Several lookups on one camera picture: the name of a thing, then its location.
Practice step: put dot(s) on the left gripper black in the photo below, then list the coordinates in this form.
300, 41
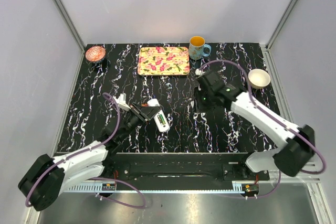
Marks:
144, 114

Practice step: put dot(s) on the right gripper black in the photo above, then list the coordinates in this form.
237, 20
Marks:
199, 91

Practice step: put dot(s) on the green yellow battery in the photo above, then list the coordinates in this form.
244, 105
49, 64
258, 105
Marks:
162, 119

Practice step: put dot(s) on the white remote control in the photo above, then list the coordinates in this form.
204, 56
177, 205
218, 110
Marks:
160, 127

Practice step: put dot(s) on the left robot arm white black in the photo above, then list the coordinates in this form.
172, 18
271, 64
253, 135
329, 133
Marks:
48, 177

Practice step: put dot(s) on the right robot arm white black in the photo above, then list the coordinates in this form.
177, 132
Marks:
293, 143

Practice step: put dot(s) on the cream white bowl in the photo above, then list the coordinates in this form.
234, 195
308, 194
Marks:
259, 78

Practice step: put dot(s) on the blue mug yellow inside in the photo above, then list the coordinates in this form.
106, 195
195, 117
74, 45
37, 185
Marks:
198, 48

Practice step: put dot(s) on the floral yellow tray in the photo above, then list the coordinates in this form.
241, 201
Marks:
163, 61

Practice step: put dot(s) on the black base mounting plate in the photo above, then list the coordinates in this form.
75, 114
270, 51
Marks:
225, 171

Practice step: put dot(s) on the red patterned bowl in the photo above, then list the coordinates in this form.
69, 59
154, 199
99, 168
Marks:
95, 54

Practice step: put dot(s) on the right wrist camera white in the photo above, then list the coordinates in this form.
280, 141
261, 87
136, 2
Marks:
198, 72

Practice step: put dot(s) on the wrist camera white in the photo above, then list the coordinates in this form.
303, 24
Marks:
198, 72
122, 103

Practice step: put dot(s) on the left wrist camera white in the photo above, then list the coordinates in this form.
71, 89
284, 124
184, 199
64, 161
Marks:
122, 103

